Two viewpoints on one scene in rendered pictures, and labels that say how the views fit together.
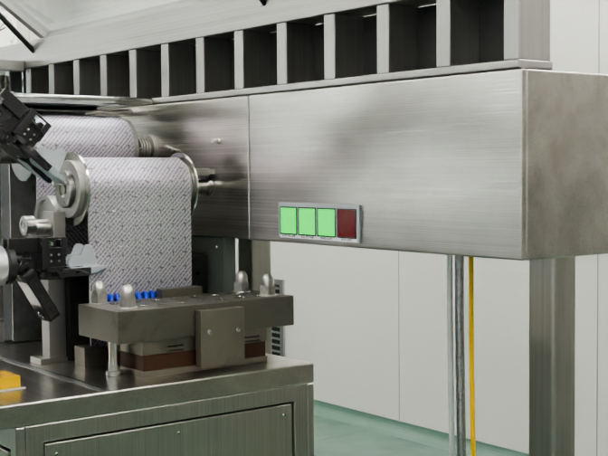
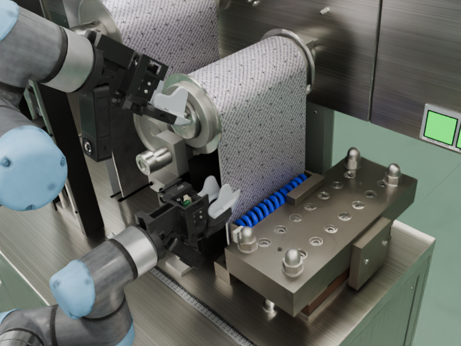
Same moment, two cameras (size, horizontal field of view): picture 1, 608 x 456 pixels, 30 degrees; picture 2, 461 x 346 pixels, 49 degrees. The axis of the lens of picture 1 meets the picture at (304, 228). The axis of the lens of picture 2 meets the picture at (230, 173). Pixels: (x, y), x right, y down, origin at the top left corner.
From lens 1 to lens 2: 1.63 m
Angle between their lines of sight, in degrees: 33
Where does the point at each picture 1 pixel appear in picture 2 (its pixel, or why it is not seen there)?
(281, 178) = (433, 79)
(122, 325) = (297, 300)
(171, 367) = (328, 295)
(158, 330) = (324, 281)
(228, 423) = (379, 325)
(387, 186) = not seen: outside the picture
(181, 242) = (298, 133)
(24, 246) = (165, 221)
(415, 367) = not seen: hidden behind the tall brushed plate
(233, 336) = (381, 248)
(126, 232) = (253, 148)
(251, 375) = (398, 281)
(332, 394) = not seen: hidden behind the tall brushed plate
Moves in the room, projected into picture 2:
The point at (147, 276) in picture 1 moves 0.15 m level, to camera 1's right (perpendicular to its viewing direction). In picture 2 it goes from (272, 178) to (345, 167)
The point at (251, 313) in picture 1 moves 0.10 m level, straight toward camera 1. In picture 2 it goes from (389, 215) to (414, 249)
